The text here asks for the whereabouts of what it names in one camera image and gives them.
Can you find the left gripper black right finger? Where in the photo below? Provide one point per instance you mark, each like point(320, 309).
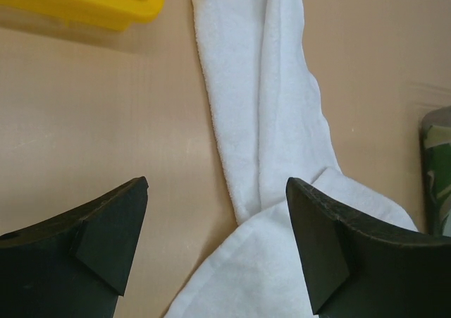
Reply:
point(355, 265)

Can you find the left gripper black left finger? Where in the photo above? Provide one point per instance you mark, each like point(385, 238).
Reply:
point(75, 264)

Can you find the white terry towel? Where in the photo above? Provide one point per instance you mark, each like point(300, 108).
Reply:
point(269, 127)

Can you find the orange and green printed towel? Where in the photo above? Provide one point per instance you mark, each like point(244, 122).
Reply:
point(435, 162)

